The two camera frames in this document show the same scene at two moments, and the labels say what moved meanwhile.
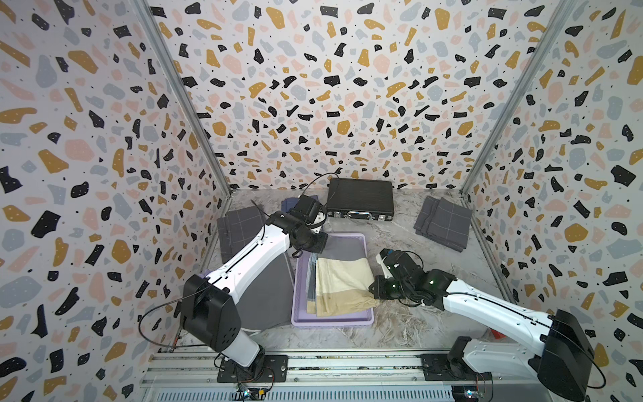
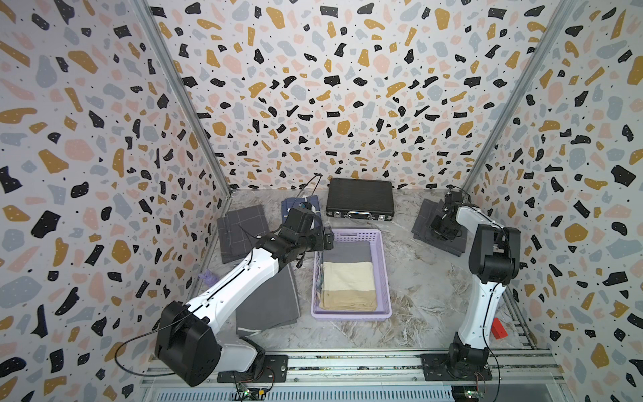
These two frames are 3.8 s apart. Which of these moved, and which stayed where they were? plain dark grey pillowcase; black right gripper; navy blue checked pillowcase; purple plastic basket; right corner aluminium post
Moved: black right gripper; purple plastic basket
Stayed: right corner aluminium post; plain dark grey pillowcase; navy blue checked pillowcase
